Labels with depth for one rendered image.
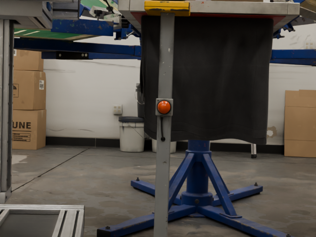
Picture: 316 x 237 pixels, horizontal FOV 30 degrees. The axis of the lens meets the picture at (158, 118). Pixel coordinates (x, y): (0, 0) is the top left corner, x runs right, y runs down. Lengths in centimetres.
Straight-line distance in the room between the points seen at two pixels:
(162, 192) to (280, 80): 504
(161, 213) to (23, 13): 71
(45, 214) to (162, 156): 72
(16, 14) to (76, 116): 506
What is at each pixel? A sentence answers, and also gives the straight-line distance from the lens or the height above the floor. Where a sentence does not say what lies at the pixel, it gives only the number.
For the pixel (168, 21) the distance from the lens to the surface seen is 174.
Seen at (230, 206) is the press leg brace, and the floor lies 10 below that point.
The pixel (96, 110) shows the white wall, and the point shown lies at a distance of 675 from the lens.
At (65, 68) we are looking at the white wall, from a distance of 681.
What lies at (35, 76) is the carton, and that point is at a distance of 645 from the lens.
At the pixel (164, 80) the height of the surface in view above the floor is 73.
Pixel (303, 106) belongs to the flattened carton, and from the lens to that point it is 669.
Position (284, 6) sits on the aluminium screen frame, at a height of 98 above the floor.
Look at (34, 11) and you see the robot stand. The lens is 177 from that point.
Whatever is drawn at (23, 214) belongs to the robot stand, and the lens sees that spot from 232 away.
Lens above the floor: 71
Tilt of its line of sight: 3 degrees down
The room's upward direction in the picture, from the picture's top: 2 degrees clockwise
